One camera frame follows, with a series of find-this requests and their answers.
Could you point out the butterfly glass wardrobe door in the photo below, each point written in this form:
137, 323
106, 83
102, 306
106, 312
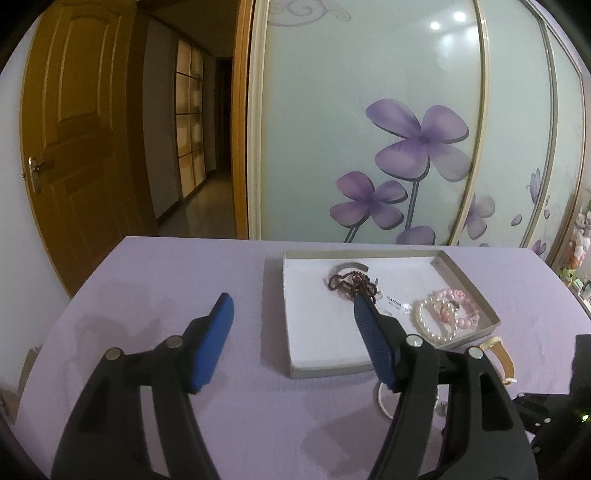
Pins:
512, 115

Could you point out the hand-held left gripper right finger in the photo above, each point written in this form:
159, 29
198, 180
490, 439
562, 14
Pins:
374, 332

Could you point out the silver cuff bangle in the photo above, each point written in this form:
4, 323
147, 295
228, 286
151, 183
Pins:
353, 265

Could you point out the petal print glass wardrobe door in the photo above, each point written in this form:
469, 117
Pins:
565, 138

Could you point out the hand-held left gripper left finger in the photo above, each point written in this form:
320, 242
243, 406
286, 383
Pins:
212, 341

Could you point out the lattice glass partition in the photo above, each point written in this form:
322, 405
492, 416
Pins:
189, 115

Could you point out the grey shallow box tray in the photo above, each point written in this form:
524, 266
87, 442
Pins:
323, 323

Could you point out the wooden door frame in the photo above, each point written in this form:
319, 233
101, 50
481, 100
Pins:
241, 138

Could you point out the plush toys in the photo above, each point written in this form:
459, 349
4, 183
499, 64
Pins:
579, 235

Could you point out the wooden panel door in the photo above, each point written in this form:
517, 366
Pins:
78, 138

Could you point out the large flower glass wardrobe door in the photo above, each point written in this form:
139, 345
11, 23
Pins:
323, 115

